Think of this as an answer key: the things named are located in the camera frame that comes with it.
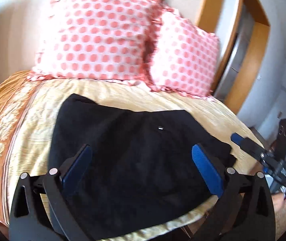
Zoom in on pink polka dot pillow right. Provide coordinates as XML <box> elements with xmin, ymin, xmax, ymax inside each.
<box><xmin>146</xmin><ymin>9</ymin><xmax>219</xmax><ymax>97</ymax></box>

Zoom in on black pants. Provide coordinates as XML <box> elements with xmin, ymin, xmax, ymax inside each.
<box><xmin>48</xmin><ymin>94</ymin><xmax>236</xmax><ymax>240</ymax></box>

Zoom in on person's right hand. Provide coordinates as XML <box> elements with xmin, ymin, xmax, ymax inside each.
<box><xmin>272</xmin><ymin>193</ymin><xmax>286</xmax><ymax>240</ymax></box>

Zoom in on pink polka dot pillow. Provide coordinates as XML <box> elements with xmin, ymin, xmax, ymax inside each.
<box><xmin>29</xmin><ymin>0</ymin><xmax>162</xmax><ymax>81</ymax></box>
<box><xmin>146</xmin><ymin>9</ymin><xmax>219</xmax><ymax>97</ymax></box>

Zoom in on pink polka dot pillow left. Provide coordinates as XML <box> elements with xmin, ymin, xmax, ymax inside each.
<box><xmin>29</xmin><ymin>0</ymin><xmax>162</xmax><ymax>81</ymax></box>

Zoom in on cream patterned bed cover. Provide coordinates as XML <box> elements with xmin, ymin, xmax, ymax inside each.
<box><xmin>0</xmin><ymin>71</ymin><xmax>254</xmax><ymax>236</ymax></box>

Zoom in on wooden door frame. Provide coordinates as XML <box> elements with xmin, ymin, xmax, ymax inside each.
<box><xmin>196</xmin><ymin>0</ymin><xmax>270</xmax><ymax>114</ymax></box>

